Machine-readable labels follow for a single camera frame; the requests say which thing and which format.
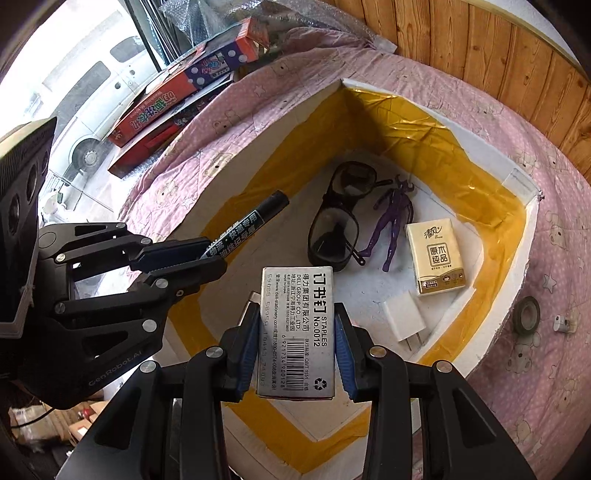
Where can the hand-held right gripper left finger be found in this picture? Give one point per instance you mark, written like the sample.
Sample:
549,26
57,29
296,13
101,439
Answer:
249,350

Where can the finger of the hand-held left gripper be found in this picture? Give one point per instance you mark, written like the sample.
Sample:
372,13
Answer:
171,251
184,279

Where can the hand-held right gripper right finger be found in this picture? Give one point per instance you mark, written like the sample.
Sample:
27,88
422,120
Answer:
344,360

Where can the staples box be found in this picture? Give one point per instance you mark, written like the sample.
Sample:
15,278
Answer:
295,332

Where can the white charger plug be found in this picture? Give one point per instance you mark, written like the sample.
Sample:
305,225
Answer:
404,316

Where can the black marker pen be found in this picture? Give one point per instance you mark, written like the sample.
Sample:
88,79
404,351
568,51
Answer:
258,214

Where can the black sunglasses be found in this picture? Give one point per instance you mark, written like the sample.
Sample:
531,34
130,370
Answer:
332,235

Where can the cream tissue pack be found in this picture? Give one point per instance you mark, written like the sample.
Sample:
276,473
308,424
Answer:
436,258

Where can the purple toy figure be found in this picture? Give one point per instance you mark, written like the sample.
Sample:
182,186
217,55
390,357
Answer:
392,217

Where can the white cardboard box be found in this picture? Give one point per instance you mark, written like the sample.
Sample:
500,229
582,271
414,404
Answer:
295,152

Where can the dark red flat box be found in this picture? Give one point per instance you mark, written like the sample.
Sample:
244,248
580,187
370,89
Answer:
143,152

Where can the white van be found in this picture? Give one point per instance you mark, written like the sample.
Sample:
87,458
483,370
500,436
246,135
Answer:
92,115

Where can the red and blue toy box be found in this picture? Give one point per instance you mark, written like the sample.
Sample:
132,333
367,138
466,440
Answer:
166,97

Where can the dark green tape roll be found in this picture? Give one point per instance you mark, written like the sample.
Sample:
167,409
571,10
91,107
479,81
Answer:
518,314

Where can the brown cardboard carton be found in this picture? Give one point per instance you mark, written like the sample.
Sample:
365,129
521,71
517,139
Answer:
69,424

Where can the pink printed blanket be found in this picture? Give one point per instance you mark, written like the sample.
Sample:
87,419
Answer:
531,415

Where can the white glue stick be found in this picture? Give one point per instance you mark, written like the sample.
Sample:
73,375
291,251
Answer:
563,323

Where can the small orange box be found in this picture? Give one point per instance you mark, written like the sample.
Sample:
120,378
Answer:
254,34

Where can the clear bubble wrap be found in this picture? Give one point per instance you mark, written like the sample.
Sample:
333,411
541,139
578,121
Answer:
203,18

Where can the grey window frame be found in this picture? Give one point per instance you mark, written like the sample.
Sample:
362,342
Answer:
157,27

